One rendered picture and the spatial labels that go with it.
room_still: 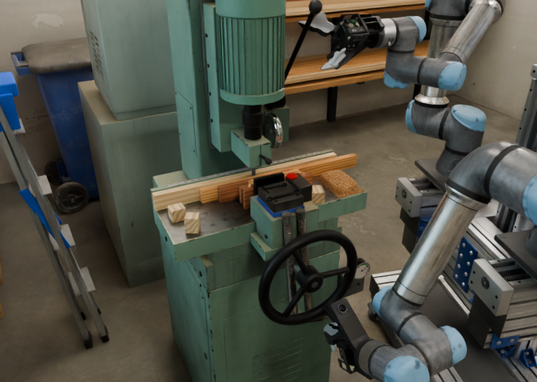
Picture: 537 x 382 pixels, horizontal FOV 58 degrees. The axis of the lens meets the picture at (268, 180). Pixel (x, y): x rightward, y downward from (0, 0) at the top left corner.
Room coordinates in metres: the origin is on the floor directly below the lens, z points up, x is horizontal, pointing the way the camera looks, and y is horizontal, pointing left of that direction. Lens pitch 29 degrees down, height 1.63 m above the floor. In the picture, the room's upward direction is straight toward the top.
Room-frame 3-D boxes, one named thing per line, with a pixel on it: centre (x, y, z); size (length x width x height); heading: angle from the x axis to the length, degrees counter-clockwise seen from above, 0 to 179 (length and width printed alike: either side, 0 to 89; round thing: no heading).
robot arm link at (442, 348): (0.73, -0.35, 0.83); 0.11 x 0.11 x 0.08; 25
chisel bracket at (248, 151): (1.29, 0.05, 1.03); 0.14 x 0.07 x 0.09; 26
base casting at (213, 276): (1.38, 0.10, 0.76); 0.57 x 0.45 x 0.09; 26
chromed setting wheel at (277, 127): (1.45, -0.01, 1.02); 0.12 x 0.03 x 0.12; 26
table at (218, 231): (1.18, 0.00, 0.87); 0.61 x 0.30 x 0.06; 116
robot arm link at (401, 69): (1.37, -0.39, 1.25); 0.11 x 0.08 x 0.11; 52
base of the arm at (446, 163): (1.55, -0.68, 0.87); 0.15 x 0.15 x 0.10
